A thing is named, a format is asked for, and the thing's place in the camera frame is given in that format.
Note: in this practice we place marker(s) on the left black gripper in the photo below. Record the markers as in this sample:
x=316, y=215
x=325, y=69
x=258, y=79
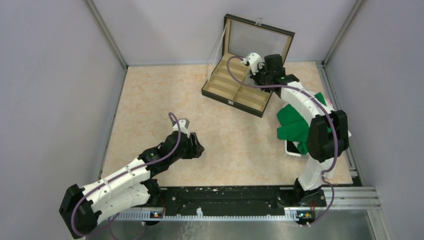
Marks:
x=195, y=150

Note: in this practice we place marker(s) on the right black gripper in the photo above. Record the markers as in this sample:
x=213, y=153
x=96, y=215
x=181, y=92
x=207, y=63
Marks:
x=254, y=77

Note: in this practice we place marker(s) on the black leather compartment box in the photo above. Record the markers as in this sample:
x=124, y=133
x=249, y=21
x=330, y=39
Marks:
x=245, y=51

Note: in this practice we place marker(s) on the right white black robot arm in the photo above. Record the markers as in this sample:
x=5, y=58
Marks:
x=328, y=133

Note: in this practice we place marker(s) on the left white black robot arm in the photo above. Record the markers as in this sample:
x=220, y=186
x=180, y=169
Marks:
x=84, y=208

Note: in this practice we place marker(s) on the green cloth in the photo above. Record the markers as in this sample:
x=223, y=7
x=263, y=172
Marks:
x=293, y=128

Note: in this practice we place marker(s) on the white cloth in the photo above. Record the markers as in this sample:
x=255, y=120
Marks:
x=334, y=109

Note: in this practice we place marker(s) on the white basket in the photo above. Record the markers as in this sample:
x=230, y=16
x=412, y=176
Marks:
x=291, y=151

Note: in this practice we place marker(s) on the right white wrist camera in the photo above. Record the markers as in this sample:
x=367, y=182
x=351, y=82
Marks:
x=254, y=61

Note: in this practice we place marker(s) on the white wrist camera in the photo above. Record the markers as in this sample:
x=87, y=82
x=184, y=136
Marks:
x=254, y=61
x=182, y=125

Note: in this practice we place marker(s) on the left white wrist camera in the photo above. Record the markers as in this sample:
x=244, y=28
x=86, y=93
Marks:
x=182, y=125

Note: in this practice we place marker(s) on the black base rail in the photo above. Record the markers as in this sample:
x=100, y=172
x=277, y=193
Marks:
x=246, y=201

